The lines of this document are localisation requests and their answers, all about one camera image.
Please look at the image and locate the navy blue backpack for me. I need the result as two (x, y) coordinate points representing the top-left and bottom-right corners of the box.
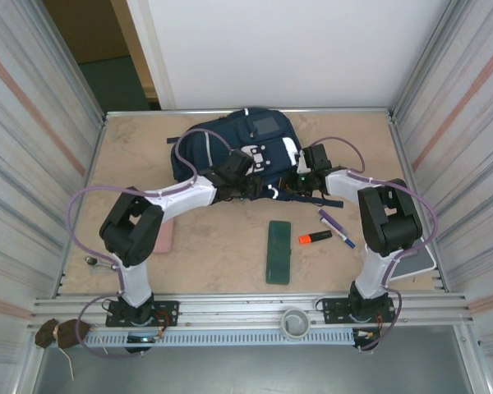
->
(166, 107), (344, 208)

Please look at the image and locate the purple marker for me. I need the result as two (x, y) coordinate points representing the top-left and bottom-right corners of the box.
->
(318, 208), (344, 235)

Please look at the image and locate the orange black highlighter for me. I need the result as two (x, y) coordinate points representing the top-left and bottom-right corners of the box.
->
(298, 230), (333, 246)

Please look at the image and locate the green pencil case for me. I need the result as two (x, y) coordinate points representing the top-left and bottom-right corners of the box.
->
(265, 220), (292, 286)

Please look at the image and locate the white blue pen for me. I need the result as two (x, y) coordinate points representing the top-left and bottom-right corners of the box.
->
(320, 217), (357, 250)

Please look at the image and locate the pink eraser block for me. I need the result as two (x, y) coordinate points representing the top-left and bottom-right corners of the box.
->
(154, 219), (174, 255)

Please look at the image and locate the aluminium table edge bar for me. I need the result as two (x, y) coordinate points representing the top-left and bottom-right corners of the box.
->
(104, 107), (395, 121)

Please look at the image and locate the white grey scale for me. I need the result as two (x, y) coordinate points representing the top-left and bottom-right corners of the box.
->
(389, 241), (439, 283)

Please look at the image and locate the black controller board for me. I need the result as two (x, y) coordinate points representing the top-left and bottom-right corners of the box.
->
(124, 332), (162, 355)
(352, 328), (382, 353)

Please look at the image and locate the brown cloth bundle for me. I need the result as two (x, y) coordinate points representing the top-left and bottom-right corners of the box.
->
(35, 318), (90, 350)

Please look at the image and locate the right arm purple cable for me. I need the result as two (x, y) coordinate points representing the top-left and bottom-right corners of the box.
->
(320, 136), (439, 352)

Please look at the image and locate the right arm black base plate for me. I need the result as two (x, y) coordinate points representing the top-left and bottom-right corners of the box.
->
(320, 297), (397, 325)

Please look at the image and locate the aluminium mounting rail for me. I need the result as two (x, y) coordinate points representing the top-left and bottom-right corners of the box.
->
(31, 291), (477, 329)

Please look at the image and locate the grey plastic ring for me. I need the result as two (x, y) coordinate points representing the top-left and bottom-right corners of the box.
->
(281, 308), (311, 341)

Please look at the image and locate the slotted cable duct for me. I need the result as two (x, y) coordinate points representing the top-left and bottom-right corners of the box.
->
(84, 330), (357, 348)

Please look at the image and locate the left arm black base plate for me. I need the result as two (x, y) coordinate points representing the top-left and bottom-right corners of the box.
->
(105, 300), (180, 328)

